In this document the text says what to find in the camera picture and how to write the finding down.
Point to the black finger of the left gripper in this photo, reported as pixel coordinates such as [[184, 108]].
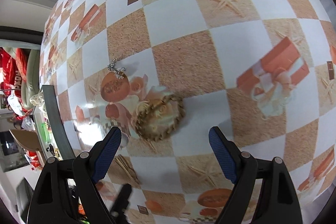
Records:
[[121, 202]]

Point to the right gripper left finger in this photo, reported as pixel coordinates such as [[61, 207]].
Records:
[[92, 166]]

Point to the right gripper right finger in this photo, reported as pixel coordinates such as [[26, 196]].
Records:
[[240, 170]]

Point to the cream polka dot scrunchie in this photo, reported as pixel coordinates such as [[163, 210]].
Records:
[[38, 100]]

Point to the grey-rimmed jewelry box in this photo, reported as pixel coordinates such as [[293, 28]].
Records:
[[59, 145]]

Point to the green translucent bangle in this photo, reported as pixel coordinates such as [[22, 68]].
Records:
[[45, 133]]

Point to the wooden chair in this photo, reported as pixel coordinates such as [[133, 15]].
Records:
[[29, 141]]

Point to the green leather sofa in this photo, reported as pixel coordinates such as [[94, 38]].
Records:
[[30, 87]]

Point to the red patterned cushion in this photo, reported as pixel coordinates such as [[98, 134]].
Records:
[[21, 60]]

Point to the patterned checkered tablecloth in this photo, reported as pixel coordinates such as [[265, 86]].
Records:
[[263, 71]]

